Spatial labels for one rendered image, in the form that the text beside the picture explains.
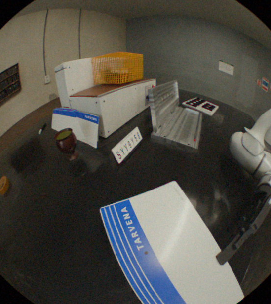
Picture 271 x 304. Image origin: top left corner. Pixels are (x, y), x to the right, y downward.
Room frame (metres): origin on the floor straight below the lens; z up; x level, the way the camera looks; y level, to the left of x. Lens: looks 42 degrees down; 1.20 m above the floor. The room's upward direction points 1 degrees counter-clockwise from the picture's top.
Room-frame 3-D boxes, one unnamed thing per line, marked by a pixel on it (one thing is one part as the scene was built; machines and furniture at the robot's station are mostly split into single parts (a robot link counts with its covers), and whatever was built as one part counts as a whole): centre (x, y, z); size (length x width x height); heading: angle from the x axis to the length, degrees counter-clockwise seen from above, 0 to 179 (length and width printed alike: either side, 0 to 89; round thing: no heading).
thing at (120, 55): (0.73, 0.09, 1.19); 0.23 x 0.20 x 0.17; 149
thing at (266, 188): (0.01, -0.32, 1.00); 0.09 x 0.07 x 0.08; 111
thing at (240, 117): (0.86, -1.23, 0.89); 0.67 x 0.45 x 0.03; 149
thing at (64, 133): (0.32, 0.25, 0.96); 0.09 x 0.09 x 0.11
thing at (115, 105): (0.84, 0.10, 1.09); 0.75 x 0.40 x 0.38; 149
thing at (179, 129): (0.56, -0.27, 0.92); 0.44 x 0.21 x 0.04; 149
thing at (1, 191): (0.10, 0.66, 0.91); 0.10 x 0.10 x 0.02
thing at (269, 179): (0.04, -0.38, 1.00); 0.09 x 0.06 x 0.09; 21
